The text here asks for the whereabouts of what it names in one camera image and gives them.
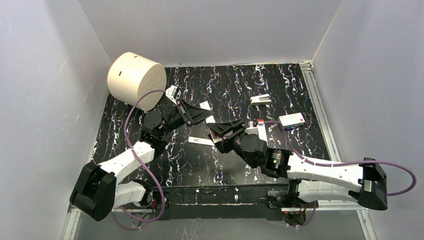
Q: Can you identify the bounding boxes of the aluminium frame rail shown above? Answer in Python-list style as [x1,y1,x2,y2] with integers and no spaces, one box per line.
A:
[299,59,377,240]

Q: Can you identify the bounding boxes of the white remote control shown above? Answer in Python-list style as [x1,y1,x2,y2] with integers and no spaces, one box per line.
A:
[188,136,215,146]

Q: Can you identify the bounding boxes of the large white cylinder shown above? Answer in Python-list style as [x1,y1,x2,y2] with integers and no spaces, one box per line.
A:
[107,52,167,106]

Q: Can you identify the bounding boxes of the white remote with black end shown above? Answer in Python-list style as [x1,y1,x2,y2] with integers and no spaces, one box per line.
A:
[199,101,222,144]

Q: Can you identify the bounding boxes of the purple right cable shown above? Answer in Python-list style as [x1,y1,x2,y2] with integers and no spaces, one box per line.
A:
[263,120,417,229]

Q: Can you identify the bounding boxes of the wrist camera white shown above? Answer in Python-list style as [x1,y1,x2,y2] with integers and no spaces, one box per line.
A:
[244,119,265,136]
[165,85,178,105]

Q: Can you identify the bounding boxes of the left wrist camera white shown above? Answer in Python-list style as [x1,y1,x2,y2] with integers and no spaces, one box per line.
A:
[165,85,178,105]

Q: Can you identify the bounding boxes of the black base bar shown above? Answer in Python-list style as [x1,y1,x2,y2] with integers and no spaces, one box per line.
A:
[120,183,319,222]

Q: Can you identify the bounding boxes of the small white charger device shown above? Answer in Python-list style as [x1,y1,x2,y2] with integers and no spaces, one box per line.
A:
[250,94,272,106]

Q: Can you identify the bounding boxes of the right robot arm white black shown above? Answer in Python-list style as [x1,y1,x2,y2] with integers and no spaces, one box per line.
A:
[207,120,388,211]

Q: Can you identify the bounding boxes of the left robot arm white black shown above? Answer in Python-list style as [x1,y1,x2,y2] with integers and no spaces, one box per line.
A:
[69,99,214,222]

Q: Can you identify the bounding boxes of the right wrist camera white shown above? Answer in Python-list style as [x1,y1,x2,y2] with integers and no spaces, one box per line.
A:
[244,119,265,136]

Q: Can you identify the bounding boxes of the white box with red labels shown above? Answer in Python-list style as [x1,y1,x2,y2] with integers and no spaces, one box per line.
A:
[278,112,305,129]

